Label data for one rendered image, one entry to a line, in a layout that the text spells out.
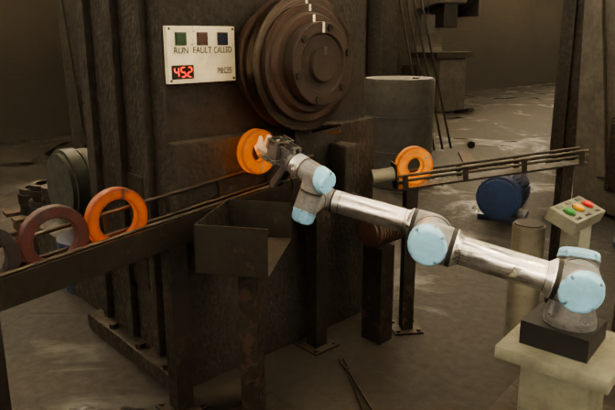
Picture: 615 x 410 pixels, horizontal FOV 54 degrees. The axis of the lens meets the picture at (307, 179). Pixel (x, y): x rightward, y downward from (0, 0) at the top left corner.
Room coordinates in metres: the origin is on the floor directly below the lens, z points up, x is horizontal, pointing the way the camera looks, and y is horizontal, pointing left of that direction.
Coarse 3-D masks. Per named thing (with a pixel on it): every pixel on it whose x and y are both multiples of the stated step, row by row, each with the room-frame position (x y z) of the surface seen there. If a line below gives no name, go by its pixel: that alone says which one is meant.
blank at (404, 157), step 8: (400, 152) 2.36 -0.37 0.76; (408, 152) 2.34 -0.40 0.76; (416, 152) 2.34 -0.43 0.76; (424, 152) 2.35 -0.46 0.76; (400, 160) 2.33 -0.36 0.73; (408, 160) 2.34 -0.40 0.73; (424, 160) 2.35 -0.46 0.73; (432, 160) 2.36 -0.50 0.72; (400, 168) 2.33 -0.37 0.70; (424, 168) 2.35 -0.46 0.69; (432, 168) 2.36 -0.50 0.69; (416, 176) 2.34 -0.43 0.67; (424, 176) 2.35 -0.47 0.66; (408, 184) 2.34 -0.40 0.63; (416, 184) 2.34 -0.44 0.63
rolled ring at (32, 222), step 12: (36, 216) 1.52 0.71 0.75; (48, 216) 1.54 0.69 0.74; (60, 216) 1.57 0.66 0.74; (72, 216) 1.59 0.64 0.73; (24, 228) 1.50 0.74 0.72; (36, 228) 1.52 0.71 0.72; (84, 228) 1.61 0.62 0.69; (24, 240) 1.50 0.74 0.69; (84, 240) 1.61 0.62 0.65; (24, 252) 1.50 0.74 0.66
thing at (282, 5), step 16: (288, 0) 2.10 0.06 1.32; (304, 0) 2.15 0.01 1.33; (320, 0) 2.20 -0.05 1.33; (272, 16) 2.05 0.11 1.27; (336, 16) 2.25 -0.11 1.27; (256, 32) 2.04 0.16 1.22; (256, 48) 2.00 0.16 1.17; (256, 64) 2.00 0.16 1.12; (256, 80) 2.00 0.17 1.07; (256, 96) 2.04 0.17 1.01; (272, 112) 2.05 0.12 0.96; (304, 128) 2.14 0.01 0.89
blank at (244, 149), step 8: (248, 136) 2.00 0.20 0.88; (256, 136) 2.02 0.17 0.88; (264, 136) 2.05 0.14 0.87; (272, 136) 2.07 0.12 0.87; (240, 144) 2.00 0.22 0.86; (248, 144) 2.00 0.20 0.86; (240, 152) 1.98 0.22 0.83; (248, 152) 1.99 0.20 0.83; (240, 160) 1.99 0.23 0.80; (248, 160) 1.99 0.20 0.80; (256, 160) 2.04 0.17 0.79; (248, 168) 1.99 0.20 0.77; (256, 168) 2.01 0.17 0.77; (264, 168) 2.04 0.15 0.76
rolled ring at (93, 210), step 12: (108, 192) 1.67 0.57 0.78; (120, 192) 1.69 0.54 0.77; (132, 192) 1.71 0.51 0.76; (96, 204) 1.64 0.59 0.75; (132, 204) 1.72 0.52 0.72; (144, 204) 1.74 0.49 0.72; (84, 216) 1.64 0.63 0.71; (96, 216) 1.64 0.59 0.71; (144, 216) 1.74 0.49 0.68; (96, 228) 1.64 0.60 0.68; (132, 228) 1.72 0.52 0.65; (96, 240) 1.63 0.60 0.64
